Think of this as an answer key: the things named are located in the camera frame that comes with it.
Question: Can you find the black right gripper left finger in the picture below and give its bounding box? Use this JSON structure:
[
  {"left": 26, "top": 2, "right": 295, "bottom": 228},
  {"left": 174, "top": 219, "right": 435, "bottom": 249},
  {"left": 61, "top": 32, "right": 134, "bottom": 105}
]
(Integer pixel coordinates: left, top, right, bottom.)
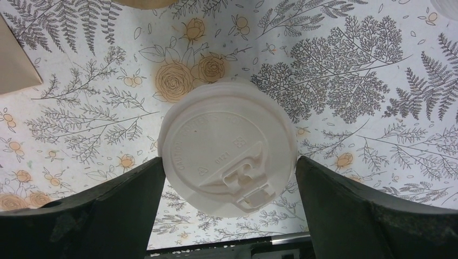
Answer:
[{"left": 1, "top": 158, "right": 165, "bottom": 258}]

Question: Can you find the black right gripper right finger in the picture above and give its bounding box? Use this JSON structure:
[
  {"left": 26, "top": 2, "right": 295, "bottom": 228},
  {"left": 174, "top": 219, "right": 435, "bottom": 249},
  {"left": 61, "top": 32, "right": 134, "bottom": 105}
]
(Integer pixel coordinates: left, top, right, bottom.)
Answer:
[{"left": 295, "top": 156, "right": 457, "bottom": 258}]

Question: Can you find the white coffee lid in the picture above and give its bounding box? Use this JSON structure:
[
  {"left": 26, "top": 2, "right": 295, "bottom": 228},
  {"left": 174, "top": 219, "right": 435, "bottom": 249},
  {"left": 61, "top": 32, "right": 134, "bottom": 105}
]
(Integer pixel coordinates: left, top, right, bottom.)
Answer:
[{"left": 158, "top": 78, "right": 298, "bottom": 217}]

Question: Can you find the blue checkered paper bag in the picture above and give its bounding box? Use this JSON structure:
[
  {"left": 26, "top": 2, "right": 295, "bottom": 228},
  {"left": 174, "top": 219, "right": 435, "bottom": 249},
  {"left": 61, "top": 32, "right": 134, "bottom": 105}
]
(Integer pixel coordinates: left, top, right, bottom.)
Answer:
[{"left": 1, "top": 18, "right": 43, "bottom": 95}]

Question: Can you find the floral tablecloth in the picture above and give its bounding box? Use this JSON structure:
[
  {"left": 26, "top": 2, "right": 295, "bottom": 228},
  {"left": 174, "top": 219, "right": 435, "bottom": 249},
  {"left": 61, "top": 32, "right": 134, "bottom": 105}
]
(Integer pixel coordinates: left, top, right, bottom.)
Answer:
[{"left": 0, "top": 0, "right": 458, "bottom": 251}]

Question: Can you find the stack of brown cup carriers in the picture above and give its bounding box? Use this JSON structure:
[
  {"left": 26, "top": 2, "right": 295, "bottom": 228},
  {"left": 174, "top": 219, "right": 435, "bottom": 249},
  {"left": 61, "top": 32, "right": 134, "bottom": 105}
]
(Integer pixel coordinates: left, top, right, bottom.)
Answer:
[{"left": 113, "top": 0, "right": 178, "bottom": 10}]

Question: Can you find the stack of white lids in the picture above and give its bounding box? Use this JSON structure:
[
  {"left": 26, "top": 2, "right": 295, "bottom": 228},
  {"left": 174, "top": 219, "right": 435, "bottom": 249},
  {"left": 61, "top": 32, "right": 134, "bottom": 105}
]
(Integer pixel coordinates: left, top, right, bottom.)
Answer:
[{"left": 430, "top": 0, "right": 458, "bottom": 21}]

